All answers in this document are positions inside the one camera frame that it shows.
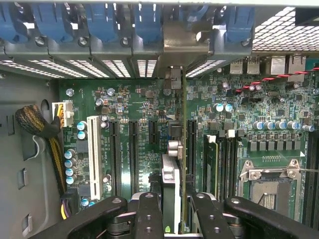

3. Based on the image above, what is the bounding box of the open black PC case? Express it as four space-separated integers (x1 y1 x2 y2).
0 0 319 239

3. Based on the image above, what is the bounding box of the CPU socket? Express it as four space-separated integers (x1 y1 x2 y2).
249 179 299 216

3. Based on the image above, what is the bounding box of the black RAM slot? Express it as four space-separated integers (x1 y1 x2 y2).
223 129 238 200
312 131 319 224
203 133 221 201
304 131 314 220

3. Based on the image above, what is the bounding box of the red black twisted wire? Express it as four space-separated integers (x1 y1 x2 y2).
235 66 319 94

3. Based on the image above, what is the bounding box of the long black expansion slot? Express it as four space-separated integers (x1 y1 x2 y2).
109 119 122 197
128 119 141 195
186 119 198 180

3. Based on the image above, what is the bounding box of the white power connector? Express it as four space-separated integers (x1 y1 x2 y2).
51 101 75 128

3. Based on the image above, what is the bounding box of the green Dell motherboard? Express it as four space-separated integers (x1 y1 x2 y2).
57 56 319 225

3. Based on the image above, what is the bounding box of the blue card retention clip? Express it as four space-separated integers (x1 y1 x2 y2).
86 3 121 43
223 6 255 45
31 3 73 43
0 3 28 44
134 3 164 44

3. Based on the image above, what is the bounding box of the braided black yellow power cable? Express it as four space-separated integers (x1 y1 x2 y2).
14 104 68 199

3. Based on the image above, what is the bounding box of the white expansion slot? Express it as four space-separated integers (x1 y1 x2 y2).
86 116 105 200

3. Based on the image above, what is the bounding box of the short black expansion slot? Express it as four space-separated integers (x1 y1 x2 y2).
149 119 160 145

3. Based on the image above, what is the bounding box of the installed RAM stick with label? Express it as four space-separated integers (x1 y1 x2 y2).
205 139 220 200

